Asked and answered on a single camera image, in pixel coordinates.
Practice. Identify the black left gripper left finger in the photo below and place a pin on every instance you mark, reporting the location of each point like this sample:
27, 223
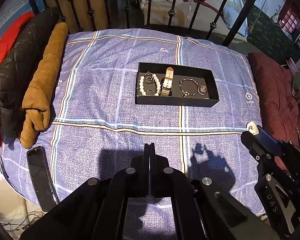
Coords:
140, 178

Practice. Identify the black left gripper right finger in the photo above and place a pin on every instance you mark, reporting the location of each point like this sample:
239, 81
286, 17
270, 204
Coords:
160, 181

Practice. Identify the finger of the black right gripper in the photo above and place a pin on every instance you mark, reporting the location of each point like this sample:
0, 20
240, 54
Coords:
250, 144
269, 143

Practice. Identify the white earring card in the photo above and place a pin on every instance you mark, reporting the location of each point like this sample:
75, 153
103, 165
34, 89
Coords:
252, 128

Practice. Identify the gold flower brooch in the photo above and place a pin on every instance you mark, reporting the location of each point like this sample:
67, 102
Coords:
202, 90

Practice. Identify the beige strap wristwatch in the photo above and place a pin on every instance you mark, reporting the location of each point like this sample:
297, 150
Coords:
167, 82

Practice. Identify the black rectangular jewelry tray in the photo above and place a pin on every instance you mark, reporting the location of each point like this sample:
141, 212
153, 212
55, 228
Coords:
184, 91

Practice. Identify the dark red quilted blanket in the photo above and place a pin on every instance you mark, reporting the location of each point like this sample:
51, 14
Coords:
280, 106

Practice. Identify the pink stool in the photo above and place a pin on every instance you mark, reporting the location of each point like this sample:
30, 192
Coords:
291, 66

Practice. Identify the purple plaid bed sheet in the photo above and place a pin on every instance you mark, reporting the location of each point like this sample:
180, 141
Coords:
97, 128

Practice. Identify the black smartphone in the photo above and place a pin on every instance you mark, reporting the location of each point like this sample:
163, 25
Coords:
41, 179

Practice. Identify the green patterned cloth table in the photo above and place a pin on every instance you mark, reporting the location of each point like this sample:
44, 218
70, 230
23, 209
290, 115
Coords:
269, 38

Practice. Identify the mustard suede cushion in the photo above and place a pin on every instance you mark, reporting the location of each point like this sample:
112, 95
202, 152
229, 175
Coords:
37, 99

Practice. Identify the beige sofa with pillows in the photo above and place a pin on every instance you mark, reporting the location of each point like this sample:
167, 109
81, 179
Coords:
192, 12

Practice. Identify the red phone booth cabinet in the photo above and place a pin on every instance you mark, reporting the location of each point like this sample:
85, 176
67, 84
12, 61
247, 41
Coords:
289, 16

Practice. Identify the black quilted jacket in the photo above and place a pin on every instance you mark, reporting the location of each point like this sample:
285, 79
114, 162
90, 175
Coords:
18, 67

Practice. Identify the wooden panel board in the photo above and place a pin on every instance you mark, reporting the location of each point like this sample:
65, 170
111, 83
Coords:
85, 14

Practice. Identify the black iron bed frame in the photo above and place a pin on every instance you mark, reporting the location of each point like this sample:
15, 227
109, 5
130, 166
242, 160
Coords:
134, 14

